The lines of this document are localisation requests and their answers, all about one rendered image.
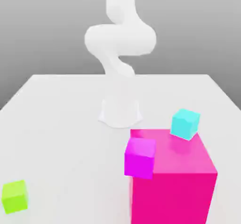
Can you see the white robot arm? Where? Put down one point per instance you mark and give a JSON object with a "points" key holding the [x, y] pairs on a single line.
{"points": [[120, 39]]}

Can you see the small magenta cube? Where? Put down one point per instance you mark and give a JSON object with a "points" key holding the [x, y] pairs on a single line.
{"points": [[139, 160]]}

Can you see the small cyan cube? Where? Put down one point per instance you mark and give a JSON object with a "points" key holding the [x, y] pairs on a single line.
{"points": [[184, 125]]}

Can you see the small lime green cube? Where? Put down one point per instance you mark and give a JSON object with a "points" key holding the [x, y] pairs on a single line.
{"points": [[14, 196]]}

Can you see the large pink box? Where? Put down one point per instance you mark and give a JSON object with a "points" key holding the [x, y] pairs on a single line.
{"points": [[175, 190]]}

